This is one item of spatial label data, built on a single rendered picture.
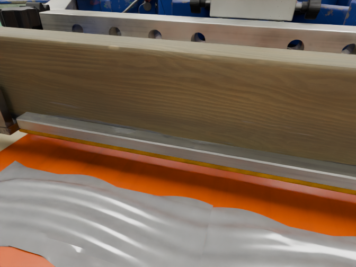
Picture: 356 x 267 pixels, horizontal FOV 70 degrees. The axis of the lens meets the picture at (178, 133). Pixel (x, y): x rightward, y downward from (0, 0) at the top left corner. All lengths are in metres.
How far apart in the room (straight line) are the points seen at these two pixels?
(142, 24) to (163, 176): 0.27
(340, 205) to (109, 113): 0.19
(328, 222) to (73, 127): 0.20
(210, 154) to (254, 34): 0.25
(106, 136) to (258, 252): 0.13
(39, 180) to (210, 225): 0.14
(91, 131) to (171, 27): 0.25
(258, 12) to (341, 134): 0.29
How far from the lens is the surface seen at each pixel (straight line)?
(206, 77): 0.17
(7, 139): 0.31
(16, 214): 0.21
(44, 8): 0.56
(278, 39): 0.40
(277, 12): 0.44
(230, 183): 0.22
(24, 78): 0.24
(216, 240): 0.17
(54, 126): 0.23
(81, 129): 0.21
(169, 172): 0.22
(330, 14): 0.89
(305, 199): 0.22
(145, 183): 0.21
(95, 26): 0.46
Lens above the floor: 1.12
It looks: 34 degrees down
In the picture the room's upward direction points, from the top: 1 degrees clockwise
